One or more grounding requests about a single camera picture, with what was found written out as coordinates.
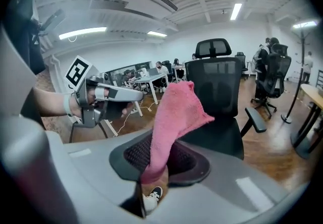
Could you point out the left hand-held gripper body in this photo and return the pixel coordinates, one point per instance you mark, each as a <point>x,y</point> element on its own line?
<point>88,114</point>

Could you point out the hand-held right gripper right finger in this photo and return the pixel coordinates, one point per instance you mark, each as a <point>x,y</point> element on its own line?
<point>222,182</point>

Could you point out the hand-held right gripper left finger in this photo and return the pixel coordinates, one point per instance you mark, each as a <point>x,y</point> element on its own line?
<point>83,180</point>

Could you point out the pink fluffy cloth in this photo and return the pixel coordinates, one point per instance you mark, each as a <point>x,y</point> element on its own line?
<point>174,117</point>

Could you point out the black mesh chair with headrest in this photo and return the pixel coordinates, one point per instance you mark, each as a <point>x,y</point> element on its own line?
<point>214,79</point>

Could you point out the person's left forearm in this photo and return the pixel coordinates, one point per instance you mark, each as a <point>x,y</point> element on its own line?
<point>50,103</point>

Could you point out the black mesh office chair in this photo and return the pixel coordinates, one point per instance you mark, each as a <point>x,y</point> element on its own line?
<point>273,76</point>

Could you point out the small black office chair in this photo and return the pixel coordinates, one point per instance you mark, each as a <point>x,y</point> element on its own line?
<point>241,62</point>

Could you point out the person's left hand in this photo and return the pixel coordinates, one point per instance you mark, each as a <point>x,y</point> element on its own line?
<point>126,112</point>

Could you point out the white wristband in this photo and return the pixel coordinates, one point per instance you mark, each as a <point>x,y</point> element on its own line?
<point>68,105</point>

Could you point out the white and black sneaker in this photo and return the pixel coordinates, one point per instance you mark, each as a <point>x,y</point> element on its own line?
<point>152,199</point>

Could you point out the white office desk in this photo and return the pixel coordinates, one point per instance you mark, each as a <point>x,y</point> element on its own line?
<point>151,80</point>

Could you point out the long ceiling light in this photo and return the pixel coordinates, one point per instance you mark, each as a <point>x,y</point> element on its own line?
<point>304,24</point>
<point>236,11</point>
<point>82,33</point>
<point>157,33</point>

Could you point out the person's dark clothing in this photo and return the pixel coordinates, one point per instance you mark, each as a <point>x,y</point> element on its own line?
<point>25,28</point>

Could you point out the round wooden table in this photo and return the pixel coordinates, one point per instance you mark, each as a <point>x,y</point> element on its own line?
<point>311,117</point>

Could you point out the black coat rack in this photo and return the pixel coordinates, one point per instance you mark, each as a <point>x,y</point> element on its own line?
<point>295,74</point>

